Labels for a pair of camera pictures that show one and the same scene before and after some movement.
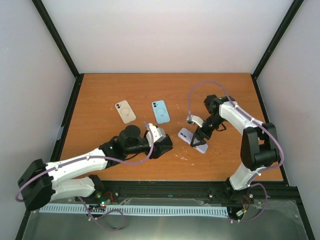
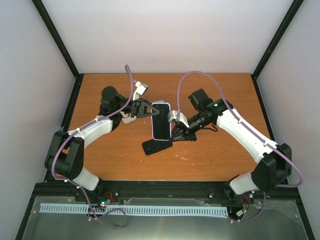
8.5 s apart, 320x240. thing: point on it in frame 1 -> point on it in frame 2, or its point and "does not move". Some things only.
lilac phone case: (186, 135) -> (161, 126)
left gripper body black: (154, 151) -> (136, 106)
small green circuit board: (103, 203) does not move
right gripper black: (195, 135) -> (186, 134)
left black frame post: (62, 46) does not move
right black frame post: (266, 56) does not move
